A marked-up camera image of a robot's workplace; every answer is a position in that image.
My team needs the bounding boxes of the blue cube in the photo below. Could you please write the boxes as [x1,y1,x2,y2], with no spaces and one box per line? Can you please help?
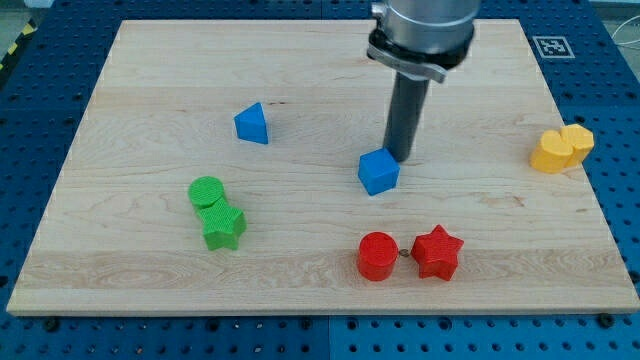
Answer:
[358,148,400,196]

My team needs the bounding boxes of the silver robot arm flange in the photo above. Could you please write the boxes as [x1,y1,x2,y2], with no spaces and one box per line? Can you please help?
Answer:
[366,0,481,83]

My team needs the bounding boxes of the green star block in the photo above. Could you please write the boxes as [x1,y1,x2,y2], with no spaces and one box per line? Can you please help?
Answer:
[197,198,247,251]

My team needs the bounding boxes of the red star block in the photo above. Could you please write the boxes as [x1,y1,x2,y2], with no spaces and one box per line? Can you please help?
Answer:
[411,224,464,281]

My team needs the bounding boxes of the blue triangular prism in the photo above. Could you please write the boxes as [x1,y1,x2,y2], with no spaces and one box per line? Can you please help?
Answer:
[234,103,269,144]

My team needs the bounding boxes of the red cylinder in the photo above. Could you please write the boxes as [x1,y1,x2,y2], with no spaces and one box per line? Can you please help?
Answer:
[357,232,399,281]

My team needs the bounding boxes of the light wooden board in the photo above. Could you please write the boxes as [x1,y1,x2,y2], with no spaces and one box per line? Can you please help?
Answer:
[7,19,639,316]

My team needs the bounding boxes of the green cylinder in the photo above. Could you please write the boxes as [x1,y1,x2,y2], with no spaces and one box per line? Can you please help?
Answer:
[187,176,226,211]

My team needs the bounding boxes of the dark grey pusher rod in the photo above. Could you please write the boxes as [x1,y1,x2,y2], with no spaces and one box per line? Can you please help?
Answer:
[383,72,429,162]

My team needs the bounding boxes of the yellow heart block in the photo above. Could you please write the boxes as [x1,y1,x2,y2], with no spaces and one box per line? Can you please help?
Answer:
[529,124,595,174]

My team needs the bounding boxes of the white fiducial marker tag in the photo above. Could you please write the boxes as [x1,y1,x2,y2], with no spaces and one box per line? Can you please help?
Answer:
[532,36,575,59]

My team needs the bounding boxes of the white cable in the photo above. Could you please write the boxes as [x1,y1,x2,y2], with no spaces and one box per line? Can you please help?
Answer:
[609,14,640,50]

